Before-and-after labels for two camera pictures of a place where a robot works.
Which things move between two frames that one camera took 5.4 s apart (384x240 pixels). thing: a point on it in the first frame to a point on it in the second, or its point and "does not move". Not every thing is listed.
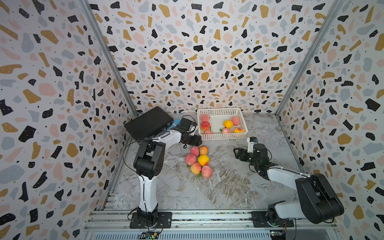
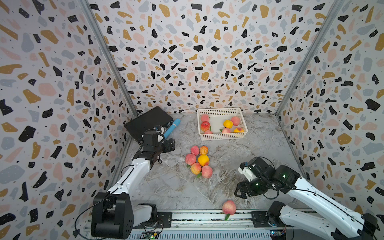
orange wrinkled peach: x=203 y=150 does not move
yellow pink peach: x=239 y=130 does not move
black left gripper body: x=192 y=140 to x=165 y=146
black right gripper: x=239 y=153 to x=245 y=189
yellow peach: x=203 y=159 does not move
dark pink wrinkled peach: x=195 y=150 does not move
